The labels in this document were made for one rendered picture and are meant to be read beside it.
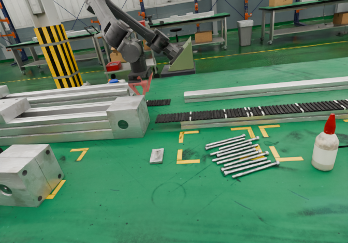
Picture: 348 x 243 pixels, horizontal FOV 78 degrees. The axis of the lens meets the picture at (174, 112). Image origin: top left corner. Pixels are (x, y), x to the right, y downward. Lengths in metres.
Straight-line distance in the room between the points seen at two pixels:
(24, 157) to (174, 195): 0.32
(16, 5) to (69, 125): 9.90
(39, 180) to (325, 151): 0.57
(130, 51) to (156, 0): 7.70
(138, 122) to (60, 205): 0.27
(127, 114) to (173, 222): 0.32
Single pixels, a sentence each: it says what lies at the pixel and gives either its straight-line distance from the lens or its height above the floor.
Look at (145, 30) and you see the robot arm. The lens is 1.22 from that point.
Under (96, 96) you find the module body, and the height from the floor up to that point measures 0.85.
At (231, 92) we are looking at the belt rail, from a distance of 0.80.
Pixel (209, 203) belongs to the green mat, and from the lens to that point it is 0.43.
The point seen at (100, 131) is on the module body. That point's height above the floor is 0.81.
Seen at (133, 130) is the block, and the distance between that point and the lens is 0.63.
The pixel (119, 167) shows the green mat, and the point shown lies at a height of 0.78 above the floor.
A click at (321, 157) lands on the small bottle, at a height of 0.81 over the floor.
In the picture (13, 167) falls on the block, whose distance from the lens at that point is 0.53.
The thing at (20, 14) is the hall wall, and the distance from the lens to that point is 10.50.
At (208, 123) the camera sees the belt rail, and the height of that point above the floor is 0.79.
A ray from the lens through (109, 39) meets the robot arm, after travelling 0.77.
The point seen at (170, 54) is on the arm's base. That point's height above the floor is 0.87.
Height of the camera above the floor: 1.11
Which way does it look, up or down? 26 degrees down
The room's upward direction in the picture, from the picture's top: 9 degrees counter-clockwise
